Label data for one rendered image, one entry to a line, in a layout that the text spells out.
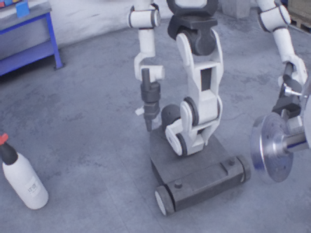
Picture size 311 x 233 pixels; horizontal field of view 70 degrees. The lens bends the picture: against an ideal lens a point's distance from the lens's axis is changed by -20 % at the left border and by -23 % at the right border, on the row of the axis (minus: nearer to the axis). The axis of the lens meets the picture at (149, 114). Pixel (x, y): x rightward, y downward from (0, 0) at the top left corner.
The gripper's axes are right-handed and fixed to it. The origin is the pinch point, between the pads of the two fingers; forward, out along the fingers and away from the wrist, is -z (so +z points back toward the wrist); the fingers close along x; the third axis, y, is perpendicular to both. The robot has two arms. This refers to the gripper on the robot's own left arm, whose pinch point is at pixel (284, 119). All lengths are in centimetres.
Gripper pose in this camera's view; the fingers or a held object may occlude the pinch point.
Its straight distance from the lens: 84.0
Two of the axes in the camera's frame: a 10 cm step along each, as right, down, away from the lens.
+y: 6.4, 7.5, 1.7
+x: 5.2, -2.6, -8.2
